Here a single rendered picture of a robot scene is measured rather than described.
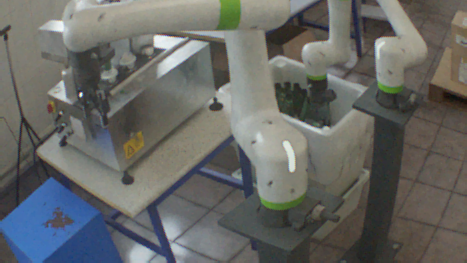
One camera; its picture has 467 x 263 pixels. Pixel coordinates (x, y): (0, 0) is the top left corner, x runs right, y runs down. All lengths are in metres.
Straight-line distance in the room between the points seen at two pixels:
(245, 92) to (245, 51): 0.11
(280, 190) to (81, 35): 0.67
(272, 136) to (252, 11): 0.37
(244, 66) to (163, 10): 0.38
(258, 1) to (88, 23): 0.38
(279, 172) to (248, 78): 0.24
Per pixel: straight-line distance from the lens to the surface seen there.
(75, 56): 1.32
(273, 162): 1.43
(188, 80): 2.26
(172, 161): 2.16
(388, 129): 2.10
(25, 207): 2.41
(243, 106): 1.54
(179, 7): 1.19
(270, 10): 1.24
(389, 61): 1.95
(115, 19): 1.16
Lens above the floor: 1.99
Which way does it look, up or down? 32 degrees down
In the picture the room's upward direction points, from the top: 7 degrees counter-clockwise
